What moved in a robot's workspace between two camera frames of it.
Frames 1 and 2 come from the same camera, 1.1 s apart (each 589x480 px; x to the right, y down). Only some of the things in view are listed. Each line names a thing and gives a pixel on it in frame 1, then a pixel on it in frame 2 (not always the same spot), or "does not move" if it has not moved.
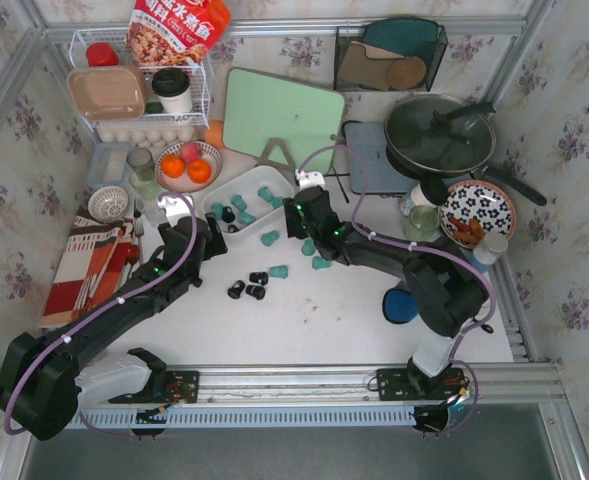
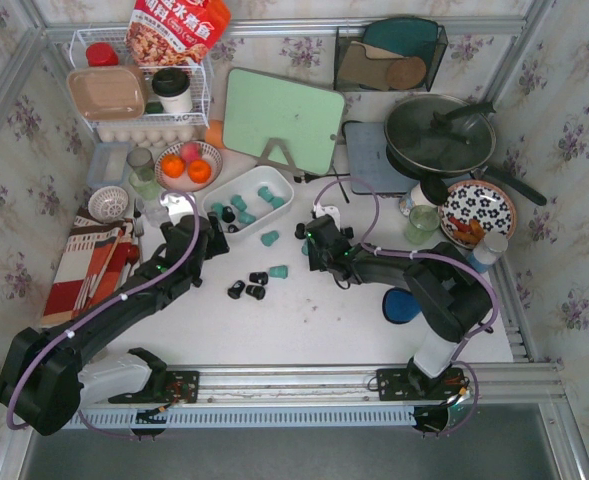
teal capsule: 238,202 does not move
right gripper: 294,218 to 315,245
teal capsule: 217,208 does not move
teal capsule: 279,271 does not move
